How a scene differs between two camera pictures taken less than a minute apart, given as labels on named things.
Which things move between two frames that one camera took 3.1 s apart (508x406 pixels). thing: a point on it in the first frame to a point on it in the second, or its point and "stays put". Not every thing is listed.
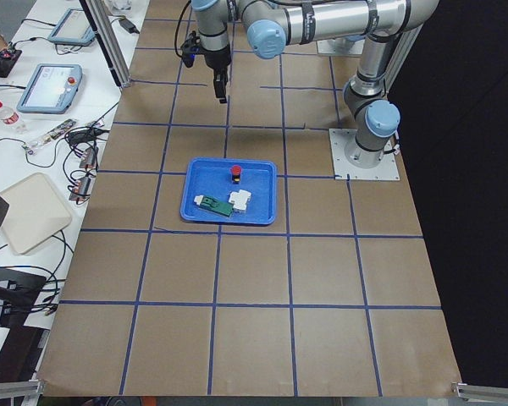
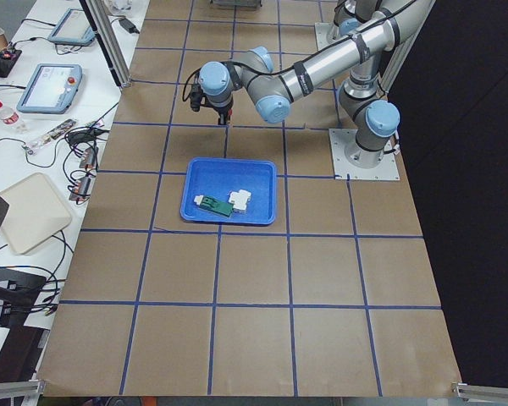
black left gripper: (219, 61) to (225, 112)
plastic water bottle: (9, 116) stays put
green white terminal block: (220, 207) stays put
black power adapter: (129, 27) stays put
